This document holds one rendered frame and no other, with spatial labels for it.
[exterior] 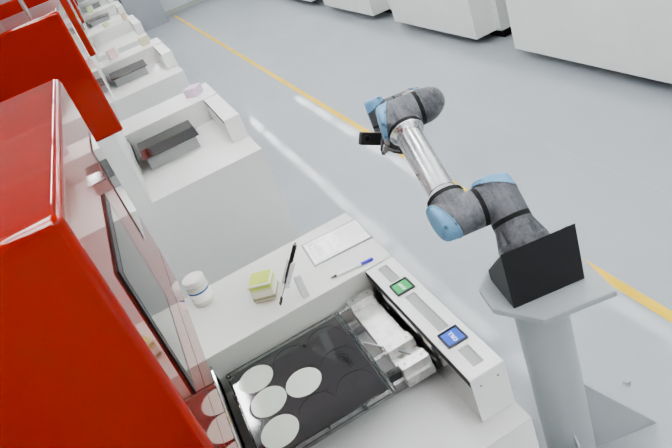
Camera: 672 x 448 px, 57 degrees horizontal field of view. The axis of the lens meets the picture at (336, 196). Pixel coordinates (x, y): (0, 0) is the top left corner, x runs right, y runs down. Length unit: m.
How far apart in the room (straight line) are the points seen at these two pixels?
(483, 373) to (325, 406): 0.41
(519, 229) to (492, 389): 0.47
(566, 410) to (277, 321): 0.96
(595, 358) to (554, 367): 0.76
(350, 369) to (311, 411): 0.15
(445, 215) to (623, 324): 1.33
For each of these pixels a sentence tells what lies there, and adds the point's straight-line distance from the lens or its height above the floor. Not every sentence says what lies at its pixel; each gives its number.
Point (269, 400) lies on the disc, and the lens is 1.73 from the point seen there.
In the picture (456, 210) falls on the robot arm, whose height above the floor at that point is 1.09.
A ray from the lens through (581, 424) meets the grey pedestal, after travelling 2.28.
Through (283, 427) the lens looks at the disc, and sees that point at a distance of 1.65.
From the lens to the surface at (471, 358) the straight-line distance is 1.54.
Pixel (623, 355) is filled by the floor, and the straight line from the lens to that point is 2.80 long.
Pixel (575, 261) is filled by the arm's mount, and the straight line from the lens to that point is 1.84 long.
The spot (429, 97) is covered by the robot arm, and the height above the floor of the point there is 1.28.
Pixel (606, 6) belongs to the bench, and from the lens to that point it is 4.68.
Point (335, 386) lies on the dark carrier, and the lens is 1.67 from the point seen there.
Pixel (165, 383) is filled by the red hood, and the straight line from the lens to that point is 0.85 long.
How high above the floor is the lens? 2.06
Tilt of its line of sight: 28 degrees down
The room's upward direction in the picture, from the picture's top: 21 degrees counter-clockwise
